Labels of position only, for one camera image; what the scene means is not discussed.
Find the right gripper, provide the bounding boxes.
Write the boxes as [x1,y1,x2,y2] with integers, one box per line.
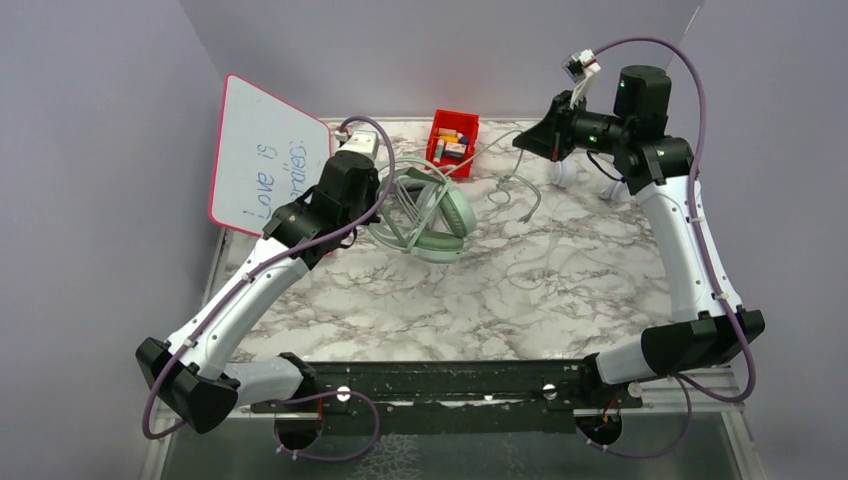
[515,89,632,162]

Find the green headphone cable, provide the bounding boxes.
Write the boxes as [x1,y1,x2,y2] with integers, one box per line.
[397,129,543,256]

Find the green headphones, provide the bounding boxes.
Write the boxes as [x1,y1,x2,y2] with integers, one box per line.
[379,156,477,264]

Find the grey white gaming headset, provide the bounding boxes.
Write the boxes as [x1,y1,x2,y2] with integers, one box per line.
[368,177,437,250]

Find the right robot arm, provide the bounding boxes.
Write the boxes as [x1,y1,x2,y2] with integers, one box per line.
[513,65,765,407]

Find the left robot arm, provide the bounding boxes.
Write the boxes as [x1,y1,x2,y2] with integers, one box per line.
[135,150,379,439]

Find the white headphones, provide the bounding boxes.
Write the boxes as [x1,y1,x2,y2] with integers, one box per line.
[549,161,627,202]

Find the red plastic bin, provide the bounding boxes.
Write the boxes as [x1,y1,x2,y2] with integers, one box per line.
[425,109,479,179]

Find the white small box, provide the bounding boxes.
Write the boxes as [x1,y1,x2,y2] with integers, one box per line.
[442,143,467,160]

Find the white green glue stick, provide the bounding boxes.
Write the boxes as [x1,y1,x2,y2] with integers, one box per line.
[432,138,445,164]

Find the pink framed whiteboard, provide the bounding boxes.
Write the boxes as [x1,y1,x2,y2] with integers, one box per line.
[207,74,333,238]

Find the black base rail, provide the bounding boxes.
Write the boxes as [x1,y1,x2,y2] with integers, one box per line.
[249,359,647,435]

